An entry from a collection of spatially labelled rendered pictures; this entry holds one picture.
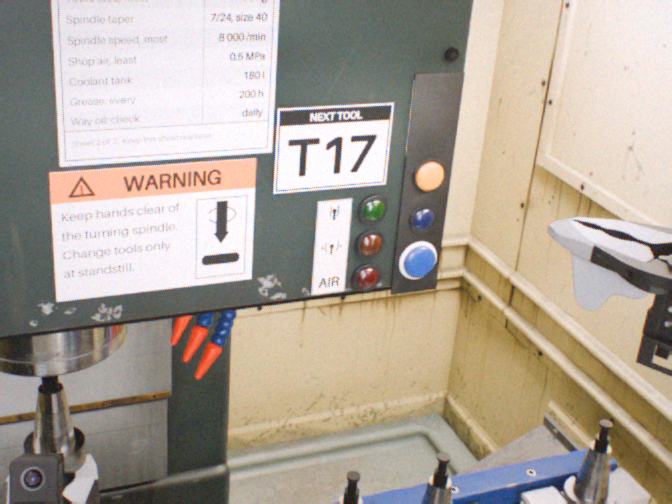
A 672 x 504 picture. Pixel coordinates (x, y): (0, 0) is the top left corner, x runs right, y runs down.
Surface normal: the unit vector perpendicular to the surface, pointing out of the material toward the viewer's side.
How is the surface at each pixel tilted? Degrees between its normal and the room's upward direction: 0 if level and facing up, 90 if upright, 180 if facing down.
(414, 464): 0
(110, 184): 90
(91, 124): 90
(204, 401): 90
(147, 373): 88
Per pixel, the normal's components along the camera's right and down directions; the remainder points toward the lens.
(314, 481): 0.07, -0.90
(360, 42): 0.37, 0.43
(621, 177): -0.92, 0.11
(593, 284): -0.65, 0.29
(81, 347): 0.64, 0.38
